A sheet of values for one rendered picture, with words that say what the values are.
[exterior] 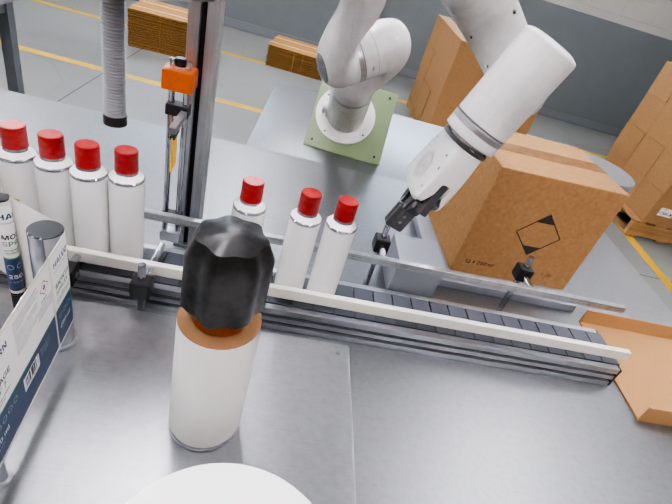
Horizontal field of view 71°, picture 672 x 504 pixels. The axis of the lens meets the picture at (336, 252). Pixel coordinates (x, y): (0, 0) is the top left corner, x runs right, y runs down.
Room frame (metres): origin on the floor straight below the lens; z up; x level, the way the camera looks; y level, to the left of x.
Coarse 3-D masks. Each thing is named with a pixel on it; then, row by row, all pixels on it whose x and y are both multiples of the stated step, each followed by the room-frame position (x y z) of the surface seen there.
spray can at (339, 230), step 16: (336, 208) 0.64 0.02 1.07; (352, 208) 0.64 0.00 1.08; (336, 224) 0.63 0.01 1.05; (352, 224) 0.65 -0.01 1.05; (320, 240) 0.65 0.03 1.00; (336, 240) 0.62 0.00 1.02; (352, 240) 0.65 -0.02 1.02; (320, 256) 0.63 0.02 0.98; (336, 256) 0.63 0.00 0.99; (320, 272) 0.63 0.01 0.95; (336, 272) 0.63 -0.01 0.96; (320, 288) 0.62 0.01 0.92
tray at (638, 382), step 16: (592, 320) 0.90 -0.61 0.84; (608, 320) 0.91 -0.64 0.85; (624, 320) 0.91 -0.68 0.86; (640, 320) 0.92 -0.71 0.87; (608, 336) 0.87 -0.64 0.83; (624, 336) 0.89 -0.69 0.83; (640, 336) 0.91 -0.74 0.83; (656, 336) 0.93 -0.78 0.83; (640, 352) 0.85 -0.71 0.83; (656, 352) 0.87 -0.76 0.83; (624, 368) 0.78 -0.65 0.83; (640, 368) 0.80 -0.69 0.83; (656, 368) 0.81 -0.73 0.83; (624, 384) 0.73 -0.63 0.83; (640, 384) 0.75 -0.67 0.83; (656, 384) 0.76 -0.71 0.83; (640, 400) 0.70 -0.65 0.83; (656, 400) 0.71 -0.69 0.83; (640, 416) 0.65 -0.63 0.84; (656, 416) 0.65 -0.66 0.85
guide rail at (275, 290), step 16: (96, 256) 0.54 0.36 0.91; (112, 256) 0.55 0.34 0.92; (160, 272) 0.56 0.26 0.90; (176, 272) 0.56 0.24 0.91; (272, 288) 0.59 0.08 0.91; (288, 288) 0.60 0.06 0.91; (320, 304) 0.61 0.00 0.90; (336, 304) 0.61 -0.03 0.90; (352, 304) 0.62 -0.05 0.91; (368, 304) 0.63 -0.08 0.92; (384, 304) 0.64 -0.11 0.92; (416, 320) 0.64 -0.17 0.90; (432, 320) 0.65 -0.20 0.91; (448, 320) 0.65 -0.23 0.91; (464, 320) 0.67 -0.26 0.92; (496, 336) 0.67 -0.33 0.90; (512, 336) 0.68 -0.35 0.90; (528, 336) 0.68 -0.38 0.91; (544, 336) 0.69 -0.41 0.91; (592, 352) 0.71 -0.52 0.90; (608, 352) 0.72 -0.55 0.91; (624, 352) 0.72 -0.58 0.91
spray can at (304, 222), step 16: (304, 192) 0.63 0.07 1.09; (320, 192) 0.65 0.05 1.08; (304, 208) 0.62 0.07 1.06; (288, 224) 0.63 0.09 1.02; (304, 224) 0.61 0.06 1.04; (320, 224) 0.64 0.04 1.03; (288, 240) 0.62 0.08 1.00; (304, 240) 0.61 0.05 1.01; (288, 256) 0.61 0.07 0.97; (304, 256) 0.62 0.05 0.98; (288, 272) 0.61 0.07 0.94; (304, 272) 0.63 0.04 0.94
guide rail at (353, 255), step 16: (144, 208) 0.63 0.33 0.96; (176, 224) 0.63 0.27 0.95; (192, 224) 0.64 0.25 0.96; (272, 240) 0.66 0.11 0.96; (352, 256) 0.69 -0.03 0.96; (368, 256) 0.70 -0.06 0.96; (384, 256) 0.71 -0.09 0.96; (416, 272) 0.72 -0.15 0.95; (432, 272) 0.72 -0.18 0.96; (448, 272) 0.73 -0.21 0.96; (512, 288) 0.75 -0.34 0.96; (528, 288) 0.76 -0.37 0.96; (592, 304) 0.79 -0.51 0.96; (608, 304) 0.79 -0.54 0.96
